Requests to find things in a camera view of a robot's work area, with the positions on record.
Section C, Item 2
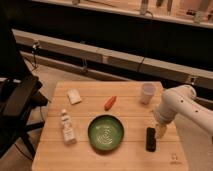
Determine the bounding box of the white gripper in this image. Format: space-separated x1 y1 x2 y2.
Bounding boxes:
154 106 175 139

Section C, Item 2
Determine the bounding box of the black eraser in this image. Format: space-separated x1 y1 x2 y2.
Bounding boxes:
146 127 156 152

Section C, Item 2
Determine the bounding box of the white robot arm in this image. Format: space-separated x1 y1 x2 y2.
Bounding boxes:
154 85 213 139

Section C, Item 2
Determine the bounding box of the white sponge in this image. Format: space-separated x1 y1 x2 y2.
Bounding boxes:
67 89 82 105

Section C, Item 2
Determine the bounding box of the white paper cup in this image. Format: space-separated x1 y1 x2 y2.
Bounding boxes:
140 82 156 104

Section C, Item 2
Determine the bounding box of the green plate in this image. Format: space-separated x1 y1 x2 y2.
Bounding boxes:
88 115 124 152

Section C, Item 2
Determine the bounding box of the orange carrot toy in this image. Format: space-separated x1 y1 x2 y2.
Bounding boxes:
104 96 117 111

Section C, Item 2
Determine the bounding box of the black office chair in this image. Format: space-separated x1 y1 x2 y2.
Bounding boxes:
0 19 47 158

